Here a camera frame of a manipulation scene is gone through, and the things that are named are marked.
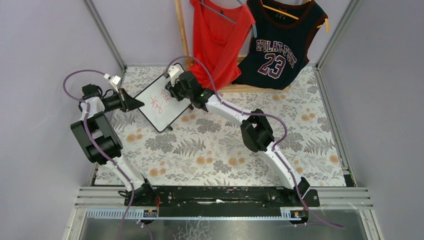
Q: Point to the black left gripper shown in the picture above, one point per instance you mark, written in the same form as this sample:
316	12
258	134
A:
122	100

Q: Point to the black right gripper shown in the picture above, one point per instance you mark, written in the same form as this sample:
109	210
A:
174	91

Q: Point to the white whiteboard black frame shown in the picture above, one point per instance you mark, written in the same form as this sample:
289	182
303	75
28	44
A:
160	108

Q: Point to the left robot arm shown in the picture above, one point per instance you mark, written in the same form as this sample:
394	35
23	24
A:
101	144

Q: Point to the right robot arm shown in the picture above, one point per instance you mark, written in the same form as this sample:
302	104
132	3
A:
256	131

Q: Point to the wooden clothes rack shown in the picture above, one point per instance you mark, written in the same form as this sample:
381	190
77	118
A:
231	88

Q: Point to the red tank top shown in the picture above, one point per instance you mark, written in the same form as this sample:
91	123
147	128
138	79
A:
217	43

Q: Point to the grey clothes hanger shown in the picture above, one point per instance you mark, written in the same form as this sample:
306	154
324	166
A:
253	27

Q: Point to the navy basketball jersey 23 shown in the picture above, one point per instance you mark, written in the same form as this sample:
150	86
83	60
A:
280	50

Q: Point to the yellow clothes hanger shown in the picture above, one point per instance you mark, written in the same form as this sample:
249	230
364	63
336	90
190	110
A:
277	10

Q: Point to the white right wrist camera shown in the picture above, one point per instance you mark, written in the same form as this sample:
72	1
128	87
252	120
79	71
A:
174	71

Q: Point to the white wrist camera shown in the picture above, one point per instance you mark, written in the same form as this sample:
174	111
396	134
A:
113	80
174	71

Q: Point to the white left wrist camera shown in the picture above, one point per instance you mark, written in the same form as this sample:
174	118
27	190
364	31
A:
113	80

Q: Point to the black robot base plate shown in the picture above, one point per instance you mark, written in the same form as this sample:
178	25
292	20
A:
230	197

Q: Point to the aluminium frame post left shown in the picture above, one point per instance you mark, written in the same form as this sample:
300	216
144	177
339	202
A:
101	27

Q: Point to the slotted cable duct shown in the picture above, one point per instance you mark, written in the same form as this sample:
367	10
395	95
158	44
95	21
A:
191	213

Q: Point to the aluminium frame rail right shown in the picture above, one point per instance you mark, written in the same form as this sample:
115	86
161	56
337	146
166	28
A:
342	23

